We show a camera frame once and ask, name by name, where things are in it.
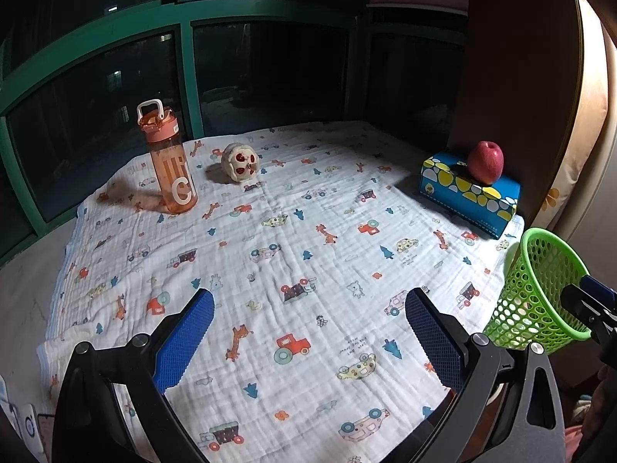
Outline green mesh plastic basket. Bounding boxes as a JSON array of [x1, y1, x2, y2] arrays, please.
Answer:
[[483, 228, 593, 352]]

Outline brown wooden cabinet panel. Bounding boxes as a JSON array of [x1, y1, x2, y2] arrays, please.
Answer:
[[448, 0, 608, 232]]

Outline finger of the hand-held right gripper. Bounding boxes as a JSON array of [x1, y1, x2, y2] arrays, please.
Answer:
[[560, 275, 617, 348]]

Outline green window frame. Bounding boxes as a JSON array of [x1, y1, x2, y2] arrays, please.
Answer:
[[0, 0, 468, 266]]

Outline cream flower print cushion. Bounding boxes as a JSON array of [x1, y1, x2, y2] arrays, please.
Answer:
[[535, 0, 617, 252]]

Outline red apple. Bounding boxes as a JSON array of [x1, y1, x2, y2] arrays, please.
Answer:
[[467, 140, 504, 185]]

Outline blue spotted tissue box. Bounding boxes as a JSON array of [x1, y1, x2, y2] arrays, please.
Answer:
[[418, 151, 522, 240]]

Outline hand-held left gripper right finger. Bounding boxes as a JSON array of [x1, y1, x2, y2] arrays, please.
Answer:
[[405, 287, 567, 463]]

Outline white skull toy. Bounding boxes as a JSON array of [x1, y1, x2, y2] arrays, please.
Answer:
[[222, 142, 260, 183]]

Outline white cartoon print blanket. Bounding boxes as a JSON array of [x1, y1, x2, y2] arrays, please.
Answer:
[[39, 120, 526, 463]]

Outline orange water bottle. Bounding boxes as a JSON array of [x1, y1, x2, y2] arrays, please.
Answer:
[[136, 99, 198, 215]]

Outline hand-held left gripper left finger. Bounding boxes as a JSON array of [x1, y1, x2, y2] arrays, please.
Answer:
[[51, 288, 215, 463]]

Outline white power strip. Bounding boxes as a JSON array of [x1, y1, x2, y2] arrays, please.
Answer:
[[17, 402, 40, 451]]

